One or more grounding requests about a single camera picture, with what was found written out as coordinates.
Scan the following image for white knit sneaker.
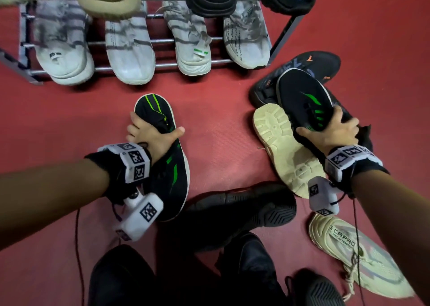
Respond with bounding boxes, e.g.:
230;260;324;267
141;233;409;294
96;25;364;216
223;0;272;70
158;0;213;77

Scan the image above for black marker right wristband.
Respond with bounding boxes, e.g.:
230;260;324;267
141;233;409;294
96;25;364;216
324;144;390;195

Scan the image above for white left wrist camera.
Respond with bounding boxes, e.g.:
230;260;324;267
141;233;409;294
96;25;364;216
114;190;164;242

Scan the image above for black right camera cable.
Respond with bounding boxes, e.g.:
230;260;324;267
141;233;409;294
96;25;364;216
331;191;366;306

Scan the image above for pastel iridescent sneaker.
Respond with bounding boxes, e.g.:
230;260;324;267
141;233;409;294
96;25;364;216
309;213;416;300

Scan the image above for black orange-marked sneaker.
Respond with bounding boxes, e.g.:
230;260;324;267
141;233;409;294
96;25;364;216
249;51;342;109

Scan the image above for grey striped sneaker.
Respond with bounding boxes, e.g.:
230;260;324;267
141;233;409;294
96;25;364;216
33;0;95;86
105;1;156;85

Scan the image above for person's right hand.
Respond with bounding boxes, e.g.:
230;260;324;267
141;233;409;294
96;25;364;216
295;106;360;157

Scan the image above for black green-striped sneaker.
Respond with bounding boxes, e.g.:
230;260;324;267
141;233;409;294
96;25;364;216
276;68;374;164
133;93;190;222

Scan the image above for person's right forearm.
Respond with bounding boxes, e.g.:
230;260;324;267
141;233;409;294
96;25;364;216
351;169;430;296

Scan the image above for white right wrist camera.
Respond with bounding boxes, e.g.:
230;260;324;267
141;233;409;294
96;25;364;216
307;176;342;216

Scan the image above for person's left hand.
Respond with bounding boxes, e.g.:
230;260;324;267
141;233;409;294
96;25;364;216
126;111;185;164

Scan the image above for grey metal shoe rack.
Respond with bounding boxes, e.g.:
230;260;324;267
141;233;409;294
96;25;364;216
0;0;330;85

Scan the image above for cream-soled sneaker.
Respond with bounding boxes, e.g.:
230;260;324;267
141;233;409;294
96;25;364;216
252;103;327;199

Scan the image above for person's left forearm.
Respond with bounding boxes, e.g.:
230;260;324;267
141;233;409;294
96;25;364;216
0;158;112;249

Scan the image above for black marker left wristband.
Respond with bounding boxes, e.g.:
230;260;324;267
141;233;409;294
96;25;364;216
84;142;152;206

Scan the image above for person's black trousers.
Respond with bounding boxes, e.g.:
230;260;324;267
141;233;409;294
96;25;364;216
88;232;286;306

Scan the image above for black marker wristband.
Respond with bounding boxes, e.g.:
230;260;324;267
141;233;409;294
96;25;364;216
84;142;152;206
324;144;390;195

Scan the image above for black ribbed-sole sneaker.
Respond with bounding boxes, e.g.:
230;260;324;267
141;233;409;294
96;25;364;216
161;181;297;253

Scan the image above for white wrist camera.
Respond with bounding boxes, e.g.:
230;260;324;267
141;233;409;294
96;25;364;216
307;176;342;216
114;190;164;242

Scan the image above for person's black right shoe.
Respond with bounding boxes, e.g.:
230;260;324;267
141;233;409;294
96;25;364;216
285;268;345;306

